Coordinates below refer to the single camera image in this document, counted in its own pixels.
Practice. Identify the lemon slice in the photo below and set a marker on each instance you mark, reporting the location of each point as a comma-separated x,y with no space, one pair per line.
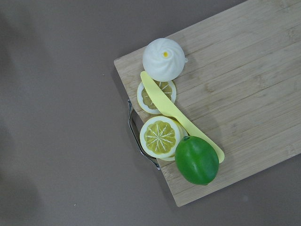
144,100

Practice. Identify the yellow plastic knife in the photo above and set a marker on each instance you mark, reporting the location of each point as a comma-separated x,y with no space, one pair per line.
168,108

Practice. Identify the lemon half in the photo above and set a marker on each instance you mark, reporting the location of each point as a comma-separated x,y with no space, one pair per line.
160,136

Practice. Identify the white steamed bun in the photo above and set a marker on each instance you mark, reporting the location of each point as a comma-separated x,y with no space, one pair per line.
163,59

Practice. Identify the green lime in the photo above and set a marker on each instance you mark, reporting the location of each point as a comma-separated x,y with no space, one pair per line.
196,160

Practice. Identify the bamboo cutting board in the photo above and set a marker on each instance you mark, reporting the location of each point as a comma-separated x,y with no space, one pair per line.
241,86

